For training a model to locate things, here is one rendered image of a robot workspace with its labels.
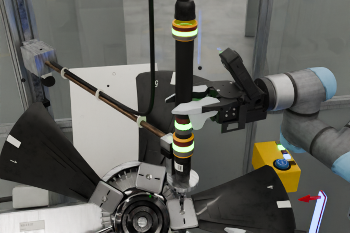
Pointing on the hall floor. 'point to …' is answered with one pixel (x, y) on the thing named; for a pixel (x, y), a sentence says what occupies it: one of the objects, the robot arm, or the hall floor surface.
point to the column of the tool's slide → (7, 6)
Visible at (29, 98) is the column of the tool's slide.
